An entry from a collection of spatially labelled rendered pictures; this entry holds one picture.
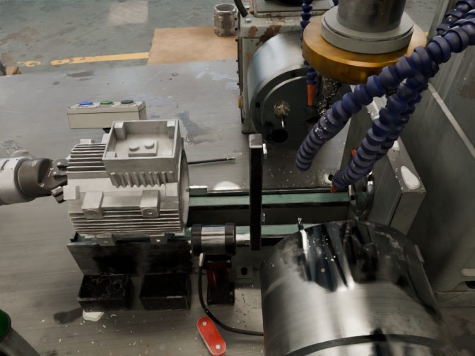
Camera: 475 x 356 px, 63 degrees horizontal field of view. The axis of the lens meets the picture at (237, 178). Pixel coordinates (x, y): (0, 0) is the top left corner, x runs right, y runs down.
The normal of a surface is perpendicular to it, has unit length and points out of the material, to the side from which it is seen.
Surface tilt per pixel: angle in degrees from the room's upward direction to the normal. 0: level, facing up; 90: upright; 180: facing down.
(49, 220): 0
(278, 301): 58
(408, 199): 90
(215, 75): 0
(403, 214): 90
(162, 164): 92
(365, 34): 0
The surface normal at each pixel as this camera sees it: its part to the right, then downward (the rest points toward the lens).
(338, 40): -0.74, 0.50
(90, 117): 0.00, 0.36
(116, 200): -0.01, -0.67
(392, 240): 0.44, -0.63
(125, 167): 0.03, 0.74
